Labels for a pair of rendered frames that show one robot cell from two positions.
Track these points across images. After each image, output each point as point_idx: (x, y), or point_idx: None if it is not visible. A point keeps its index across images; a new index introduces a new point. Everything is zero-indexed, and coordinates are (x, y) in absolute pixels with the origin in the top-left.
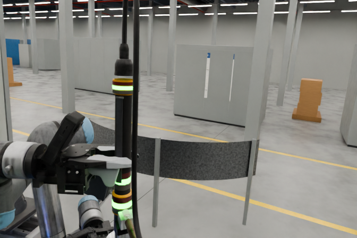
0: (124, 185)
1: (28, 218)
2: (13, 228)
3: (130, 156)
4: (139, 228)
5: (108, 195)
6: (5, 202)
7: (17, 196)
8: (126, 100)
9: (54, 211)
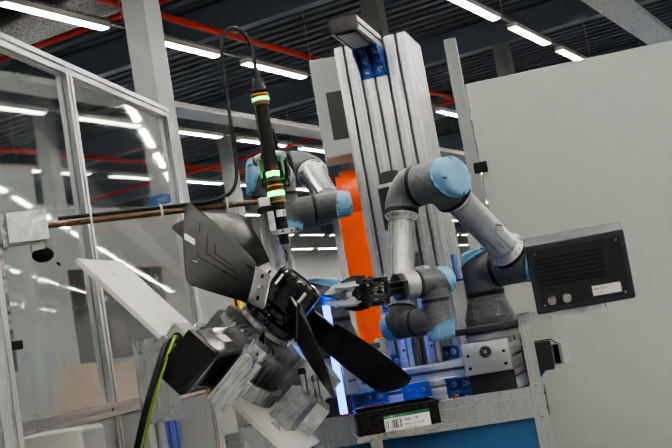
0: (267, 177)
1: (496, 336)
2: (471, 340)
3: (267, 153)
4: (229, 191)
5: (567, 314)
6: None
7: (297, 211)
8: (256, 109)
9: (393, 269)
